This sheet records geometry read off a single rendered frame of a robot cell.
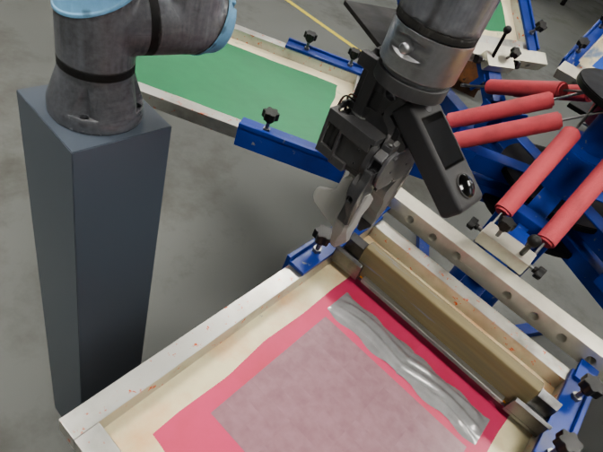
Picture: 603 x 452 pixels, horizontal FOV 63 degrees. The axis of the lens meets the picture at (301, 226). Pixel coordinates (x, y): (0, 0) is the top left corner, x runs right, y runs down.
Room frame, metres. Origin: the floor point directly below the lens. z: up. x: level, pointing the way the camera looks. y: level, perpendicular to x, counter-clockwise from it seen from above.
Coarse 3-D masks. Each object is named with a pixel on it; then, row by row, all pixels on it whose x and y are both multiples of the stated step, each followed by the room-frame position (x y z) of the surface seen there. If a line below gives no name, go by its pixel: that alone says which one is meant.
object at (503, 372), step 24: (384, 264) 0.72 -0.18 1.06; (384, 288) 0.71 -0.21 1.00; (408, 288) 0.69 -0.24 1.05; (408, 312) 0.68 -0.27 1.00; (432, 312) 0.67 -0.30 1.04; (456, 312) 0.67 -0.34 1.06; (456, 336) 0.64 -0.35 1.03; (480, 336) 0.64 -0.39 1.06; (480, 360) 0.61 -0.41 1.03; (504, 360) 0.60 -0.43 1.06; (504, 384) 0.59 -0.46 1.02; (528, 384) 0.58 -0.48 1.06
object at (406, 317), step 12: (372, 288) 0.71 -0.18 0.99; (384, 300) 0.69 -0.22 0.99; (396, 312) 0.68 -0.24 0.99; (420, 324) 0.67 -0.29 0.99; (432, 336) 0.65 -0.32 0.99; (444, 348) 0.63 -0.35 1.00; (456, 360) 0.62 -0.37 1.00; (468, 372) 0.60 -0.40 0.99; (480, 384) 0.59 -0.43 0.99; (492, 396) 0.57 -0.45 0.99; (504, 396) 0.58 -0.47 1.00
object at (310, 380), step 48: (336, 288) 0.71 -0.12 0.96; (288, 336) 0.55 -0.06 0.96; (336, 336) 0.59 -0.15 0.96; (240, 384) 0.42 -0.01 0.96; (288, 384) 0.45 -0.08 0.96; (336, 384) 0.49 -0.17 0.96; (384, 384) 0.53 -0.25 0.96; (192, 432) 0.32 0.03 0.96; (240, 432) 0.35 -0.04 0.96; (288, 432) 0.37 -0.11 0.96; (336, 432) 0.41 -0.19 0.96
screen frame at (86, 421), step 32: (384, 224) 0.92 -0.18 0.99; (416, 256) 0.86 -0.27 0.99; (256, 288) 0.59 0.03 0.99; (288, 288) 0.63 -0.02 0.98; (448, 288) 0.81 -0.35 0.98; (224, 320) 0.50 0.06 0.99; (480, 320) 0.77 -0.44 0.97; (160, 352) 0.40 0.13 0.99; (192, 352) 0.42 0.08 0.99; (512, 352) 0.73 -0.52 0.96; (544, 352) 0.73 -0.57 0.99; (128, 384) 0.33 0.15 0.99; (160, 384) 0.36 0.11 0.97; (64, 416) 0.26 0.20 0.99; (96, 416) 0.27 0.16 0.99; (96, 448) 0.23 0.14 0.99
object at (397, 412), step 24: (432, 360) 0.63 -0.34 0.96; (408, 384) 0.55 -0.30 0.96; (456, 384) 0.59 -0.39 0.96; (384, 408) 0.48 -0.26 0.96; (408, 408) 0.50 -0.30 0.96; (432, 408) 0.52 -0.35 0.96; (480, 408) 0.56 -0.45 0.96; (360, 432) 0.42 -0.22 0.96; (384, 432) 0.44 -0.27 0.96; (408, 432) 0.46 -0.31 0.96; (432, 432) 0.47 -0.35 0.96; (456, 432) 0.49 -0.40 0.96
